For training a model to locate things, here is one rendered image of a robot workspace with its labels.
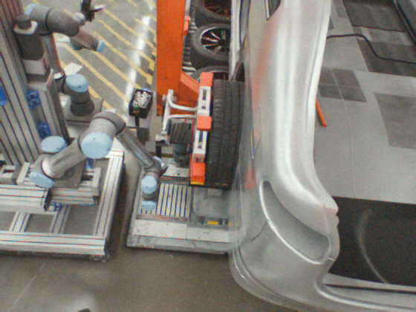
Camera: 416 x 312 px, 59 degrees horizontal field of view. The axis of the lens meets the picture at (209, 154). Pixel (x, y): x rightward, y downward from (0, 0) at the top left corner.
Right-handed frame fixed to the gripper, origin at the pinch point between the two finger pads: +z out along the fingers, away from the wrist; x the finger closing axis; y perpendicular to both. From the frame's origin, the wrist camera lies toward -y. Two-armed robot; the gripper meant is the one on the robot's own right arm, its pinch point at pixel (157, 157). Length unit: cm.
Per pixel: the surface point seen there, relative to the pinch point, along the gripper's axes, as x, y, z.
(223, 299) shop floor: -50, -84, -49
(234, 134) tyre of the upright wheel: -41.3, 25.5, -0.2
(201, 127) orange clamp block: -23.5, 29.4, -0.8
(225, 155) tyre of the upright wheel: -37.8, 15.9, -7.0
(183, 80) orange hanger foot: -10, 1, 71
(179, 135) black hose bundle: -12.0, 17.8, 2.8
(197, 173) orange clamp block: -23.7, 5.1, -12.5
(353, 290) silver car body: -85, 33, -82
